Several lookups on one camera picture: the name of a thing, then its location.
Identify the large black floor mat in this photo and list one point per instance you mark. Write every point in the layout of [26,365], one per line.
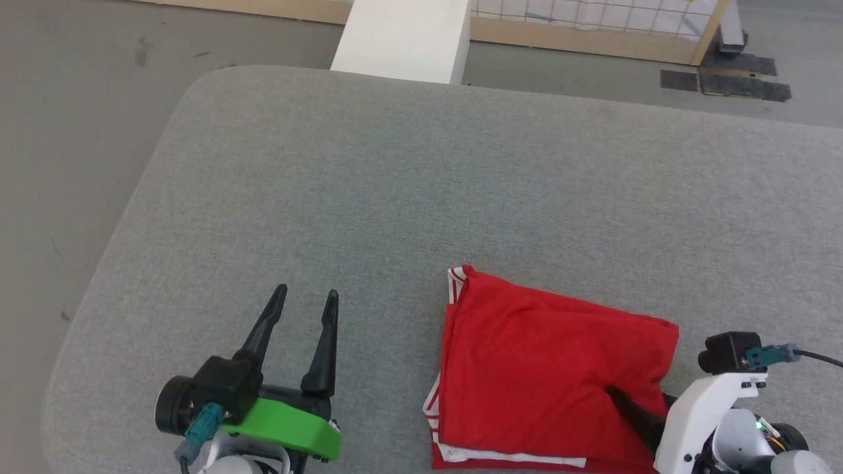
[744,82]

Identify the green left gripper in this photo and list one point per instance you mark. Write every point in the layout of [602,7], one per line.
[290,428]

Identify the small black floor mat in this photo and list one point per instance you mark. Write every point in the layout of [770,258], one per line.
[679,80]

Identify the metal partition foot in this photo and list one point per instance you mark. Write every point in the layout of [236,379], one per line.
[732,33]

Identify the white rectangular box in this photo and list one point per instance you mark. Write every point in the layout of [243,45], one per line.
[405,36]

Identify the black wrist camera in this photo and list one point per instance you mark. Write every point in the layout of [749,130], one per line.
[728,352]
[224,388]

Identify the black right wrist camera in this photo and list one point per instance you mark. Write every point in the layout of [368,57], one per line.
[728,352]

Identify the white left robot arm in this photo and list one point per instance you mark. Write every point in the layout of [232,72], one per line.
[240,461]

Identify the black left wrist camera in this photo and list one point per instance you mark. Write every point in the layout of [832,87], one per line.
[224,388]

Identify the grey fabric sofa seat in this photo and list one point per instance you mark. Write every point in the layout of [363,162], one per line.
[461,197]

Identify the lemon print partition screen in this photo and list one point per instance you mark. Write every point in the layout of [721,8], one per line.
[579,29]

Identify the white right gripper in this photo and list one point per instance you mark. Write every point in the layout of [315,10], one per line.
[698,415]

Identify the red and white garment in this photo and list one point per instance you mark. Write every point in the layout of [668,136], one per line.
[546,368]

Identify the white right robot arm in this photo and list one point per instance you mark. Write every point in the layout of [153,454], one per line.
[751,454]

